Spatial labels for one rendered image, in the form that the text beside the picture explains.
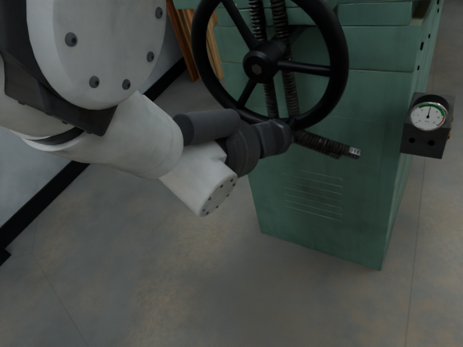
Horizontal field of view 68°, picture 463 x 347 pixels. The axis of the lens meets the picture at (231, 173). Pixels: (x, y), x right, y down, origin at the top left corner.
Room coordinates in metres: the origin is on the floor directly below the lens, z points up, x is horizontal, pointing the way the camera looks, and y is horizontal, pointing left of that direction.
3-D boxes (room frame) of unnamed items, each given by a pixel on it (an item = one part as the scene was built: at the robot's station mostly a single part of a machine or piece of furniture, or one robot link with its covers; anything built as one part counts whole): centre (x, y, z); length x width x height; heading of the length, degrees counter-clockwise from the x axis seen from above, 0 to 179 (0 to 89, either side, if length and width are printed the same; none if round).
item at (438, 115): (0.48, -0.39, 0.65); 0.06 x 0.04 x 0.08; 50
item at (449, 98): (0.54, -0.43, 0.58); 0.12 x 0.08 x 0.08; 140
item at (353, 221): (0.91, -0.40, 0.35); 0.58 x 0.45 x 0.71; 140
